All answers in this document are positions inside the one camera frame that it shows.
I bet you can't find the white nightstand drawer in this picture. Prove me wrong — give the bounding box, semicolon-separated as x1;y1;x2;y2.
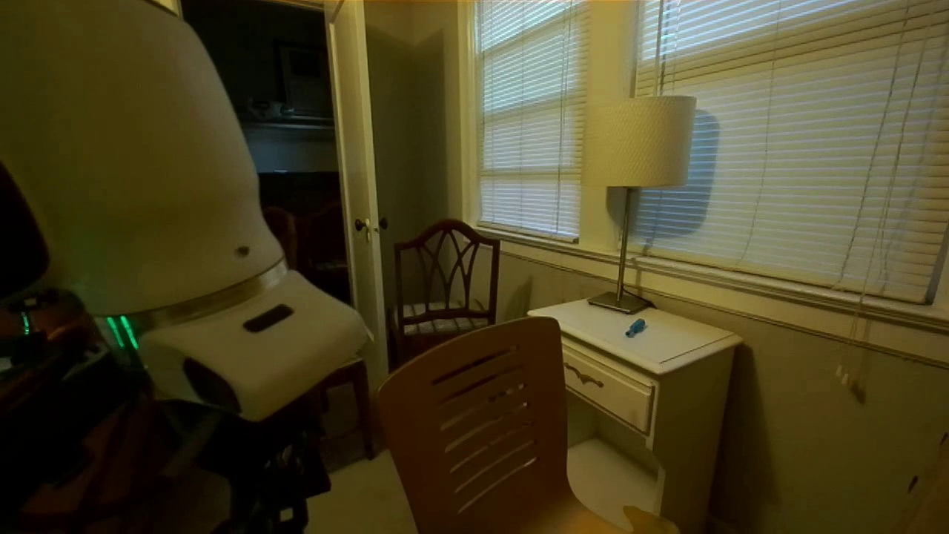
557;331;662;438

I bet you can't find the dark wooden chair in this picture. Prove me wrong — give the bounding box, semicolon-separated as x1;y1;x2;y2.
385;217;503;371

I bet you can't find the narrow white window blind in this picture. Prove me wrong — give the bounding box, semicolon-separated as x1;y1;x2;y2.
475;0;588;243

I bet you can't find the light wooden chair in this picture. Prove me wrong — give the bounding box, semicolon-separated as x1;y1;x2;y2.
376;315;686;534

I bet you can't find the white door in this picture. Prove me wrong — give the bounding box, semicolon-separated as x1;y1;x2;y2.
324;0;392;371

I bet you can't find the white nightstand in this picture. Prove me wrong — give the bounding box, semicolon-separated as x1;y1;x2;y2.
529;297;747;534

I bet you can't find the table lamp with white shade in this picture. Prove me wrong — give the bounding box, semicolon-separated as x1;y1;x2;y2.
588;92;701;318

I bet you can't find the closet shelf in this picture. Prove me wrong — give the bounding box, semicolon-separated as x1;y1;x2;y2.
235;113;334;135

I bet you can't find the dark box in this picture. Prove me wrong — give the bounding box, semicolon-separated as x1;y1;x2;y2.
272;39;333;119

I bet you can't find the wide white window blind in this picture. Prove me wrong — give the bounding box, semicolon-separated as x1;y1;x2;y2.
635;0;949;304

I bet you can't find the black device with green light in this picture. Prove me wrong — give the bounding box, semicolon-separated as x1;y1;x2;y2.
0;291;47;349

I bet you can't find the window blind cord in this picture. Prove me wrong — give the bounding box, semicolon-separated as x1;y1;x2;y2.
833;0;944;405

